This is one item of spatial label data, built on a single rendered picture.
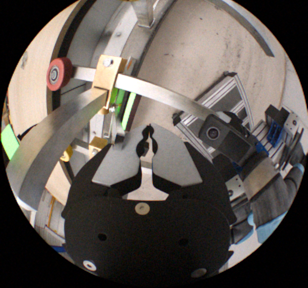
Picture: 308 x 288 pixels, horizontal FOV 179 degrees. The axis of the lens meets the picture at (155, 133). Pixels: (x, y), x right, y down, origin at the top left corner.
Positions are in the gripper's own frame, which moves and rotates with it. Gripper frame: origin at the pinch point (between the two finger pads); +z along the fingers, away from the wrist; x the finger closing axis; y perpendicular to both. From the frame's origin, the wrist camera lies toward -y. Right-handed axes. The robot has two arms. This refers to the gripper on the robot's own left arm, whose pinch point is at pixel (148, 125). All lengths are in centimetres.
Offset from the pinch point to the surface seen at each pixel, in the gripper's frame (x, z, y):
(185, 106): 7.6, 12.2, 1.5
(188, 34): 34, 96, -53
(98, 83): -10.8, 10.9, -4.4
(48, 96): -27.7, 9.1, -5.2
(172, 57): 18, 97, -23
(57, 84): -20.3, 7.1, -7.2
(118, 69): -6.3, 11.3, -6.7
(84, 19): -21.3, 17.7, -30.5
